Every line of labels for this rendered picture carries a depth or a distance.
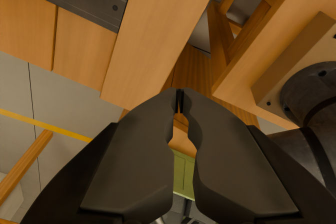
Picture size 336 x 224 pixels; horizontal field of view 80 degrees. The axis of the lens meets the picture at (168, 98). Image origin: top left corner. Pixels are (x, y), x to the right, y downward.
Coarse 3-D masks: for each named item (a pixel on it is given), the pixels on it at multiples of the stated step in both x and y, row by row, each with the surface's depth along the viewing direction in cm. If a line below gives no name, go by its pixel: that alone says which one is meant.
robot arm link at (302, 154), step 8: (296, 128) 34; (272, 136) 34; (280, 136) 33; (288, 136) 32; (296, 136) 31; (280, 144) 31; (288, 144) 31; (296, 144) 30; (304, 144) 30; (288, 152) 30; (296, 152) 29; (304, 152) 29; (312, 152) 29; (296, 160) 29; (304, 160) 29; (312, 160) 28; (312, 168) 28; (320, 176) 27
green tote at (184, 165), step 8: (176, 152) 81; (176, 160) 79; (184, 160) 80; (192, 160) 82; (176, 168) 76; (184, 168) 77; (192, 168) 80; (176, 176) 74; (184, 176) 75; (192, 176) 77; (176, 184) 71; (184, 184) 72; (176, 192) 69; (184, 192) 70; (192, 192) 72
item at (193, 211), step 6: (186, 204) 93; (192, 204) 89; (186, 210) 90; (192, 210) 88; (198, 210) 89; (186, 216) 88; (192, 216) 87; (198, 216) 88; (204, 216) 89; (204, 222) 88; (210, 222) 89
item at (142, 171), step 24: (168, 96) 11; (120, 120) 9; (144, 120) 9; (168, 120) 9; (120, 144) 8; (144, 144) 8; (120, 168) 7; (144, 168) 7; (168, 168) 7; (96, 192) 6; (120, 192) 6; (144, 192) 6; (168, 192) 7; (144, 216) 6
